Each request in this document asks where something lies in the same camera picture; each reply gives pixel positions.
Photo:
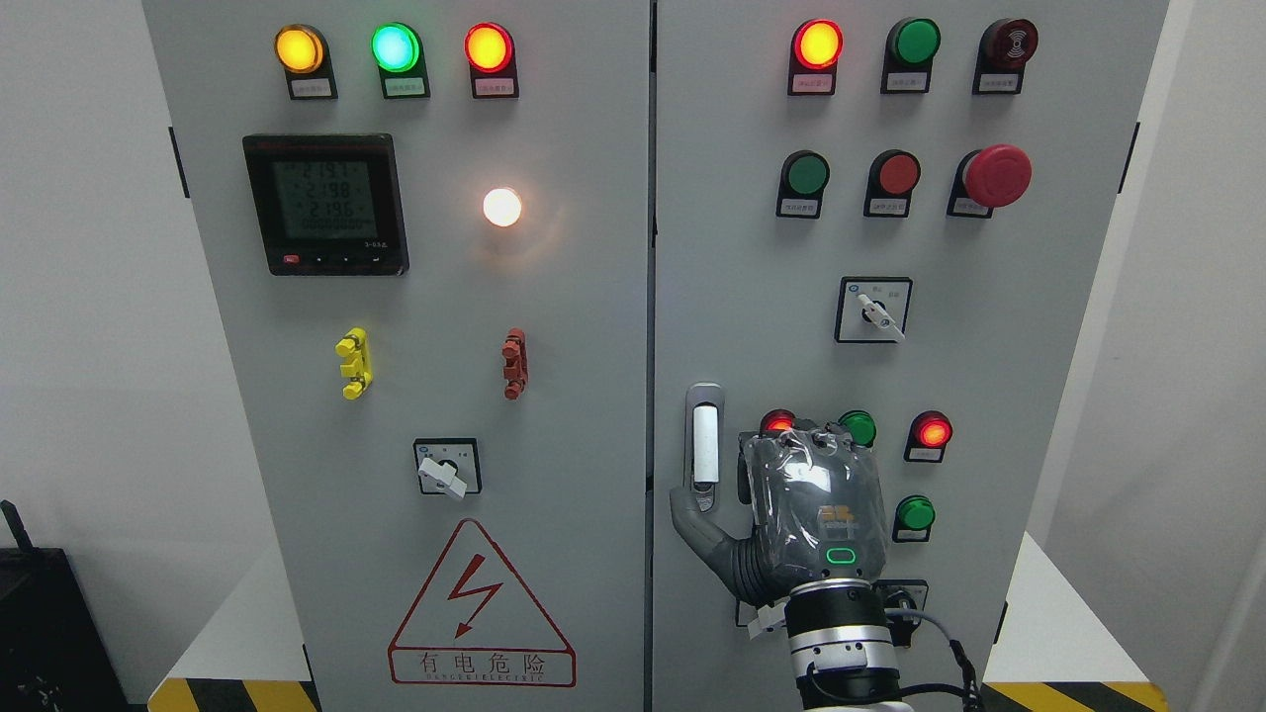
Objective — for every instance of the grey robotic humanoid hand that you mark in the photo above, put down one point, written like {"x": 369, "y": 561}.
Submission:
{"x": 818, "y": 514}

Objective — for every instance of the silver cabinet door handle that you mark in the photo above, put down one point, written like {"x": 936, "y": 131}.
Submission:
{"x": 703, "y": 411}

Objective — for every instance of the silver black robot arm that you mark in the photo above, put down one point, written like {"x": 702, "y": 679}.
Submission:
{"x": 841, "y": 648}

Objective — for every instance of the grey right cabinet door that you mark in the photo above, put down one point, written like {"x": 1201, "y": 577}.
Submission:
{"x": 748, "y": 300}

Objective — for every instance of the grey cabinet door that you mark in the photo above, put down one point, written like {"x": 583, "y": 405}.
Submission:
{"x": 748, "y": 300}
{"x": 564, "y": 466}

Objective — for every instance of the grey left cabinet door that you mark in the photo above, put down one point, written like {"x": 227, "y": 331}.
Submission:
{"x": 564, "y": 466}

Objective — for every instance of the green indicator light middle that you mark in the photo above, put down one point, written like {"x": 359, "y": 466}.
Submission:
{"x": 860, "y": 424}

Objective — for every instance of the red lit indicator middle left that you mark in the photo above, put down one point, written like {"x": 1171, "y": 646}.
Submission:
{"x": 777, "y": 420}

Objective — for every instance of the red lit indicator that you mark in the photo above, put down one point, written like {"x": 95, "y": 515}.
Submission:
{"x": 777, "y": 420}
{"x": 813, "y": 58}
{"x": 928, "y": 436}

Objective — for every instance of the green push button lower right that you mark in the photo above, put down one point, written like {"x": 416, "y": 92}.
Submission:
{"x": 913, "y": 520}

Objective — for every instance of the red lit indicator middle right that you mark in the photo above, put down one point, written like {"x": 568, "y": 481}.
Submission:
{"x": 928, "y": 436}

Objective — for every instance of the green push button upper row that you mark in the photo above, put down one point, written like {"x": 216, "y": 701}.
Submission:
{"x": 802, "y": 180}

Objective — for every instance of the red push button upper row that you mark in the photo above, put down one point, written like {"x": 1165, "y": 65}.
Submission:
{"x": 891, "y": 180}

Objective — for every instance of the red plastic terminal clip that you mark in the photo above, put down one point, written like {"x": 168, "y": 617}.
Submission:
{"x": 514, "y": 369}

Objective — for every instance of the red electric hazard warning sticker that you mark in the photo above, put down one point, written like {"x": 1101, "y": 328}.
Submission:
{"x": 476, "y": 622}

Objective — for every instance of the red emergency stop mushroom button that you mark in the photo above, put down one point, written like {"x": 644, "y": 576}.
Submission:
{"x": 989, "y": 179}

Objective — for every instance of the white lit indicator lamp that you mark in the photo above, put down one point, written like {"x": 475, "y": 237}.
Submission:
{"x": 502, "y": 207}

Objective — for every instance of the red lit indicator top right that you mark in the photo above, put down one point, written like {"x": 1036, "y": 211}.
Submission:
{"x": 813, "y": 58}

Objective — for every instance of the green indicator light top right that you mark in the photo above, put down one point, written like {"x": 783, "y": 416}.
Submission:
{"x": 909, "y": 56}

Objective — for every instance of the yellow plastic terminal clip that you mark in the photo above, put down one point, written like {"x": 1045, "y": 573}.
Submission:
{"x": 356, "y": 365}

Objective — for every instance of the dark red buzzer alarm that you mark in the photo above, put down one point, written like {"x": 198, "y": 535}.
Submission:
{"x": 1004, "y": 51}

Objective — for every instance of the red-rimmed yellow indicator light left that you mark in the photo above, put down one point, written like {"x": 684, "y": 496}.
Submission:
{"x": 492, "y": 59}

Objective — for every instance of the black digital power meter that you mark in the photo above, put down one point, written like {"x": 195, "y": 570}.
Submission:
{"x": 328, "y": 204}

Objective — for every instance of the green lit indicator light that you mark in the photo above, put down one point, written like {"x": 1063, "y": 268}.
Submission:
{"x": 400, "y": 60}

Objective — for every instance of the yellow indicator light top left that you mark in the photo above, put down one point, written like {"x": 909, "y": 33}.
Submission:
{"x": 304, "y": 55}

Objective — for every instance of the black box at left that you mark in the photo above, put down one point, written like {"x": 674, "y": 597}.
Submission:
{"x": 52, "y": 656}

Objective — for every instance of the white lever selector switch bottom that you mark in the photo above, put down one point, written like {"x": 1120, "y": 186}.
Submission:
{"x": 760, "y": 621}

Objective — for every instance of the black knob selector switch bottom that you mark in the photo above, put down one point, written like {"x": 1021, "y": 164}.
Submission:
{"x": 906, "y": 594}

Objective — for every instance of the right door upper selector switch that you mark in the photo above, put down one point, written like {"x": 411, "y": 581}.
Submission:
{"x": 872, "y": 309}

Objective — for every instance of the left door rotary selector switch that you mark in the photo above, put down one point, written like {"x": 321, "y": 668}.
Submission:
{"x": 448, "y": 466}

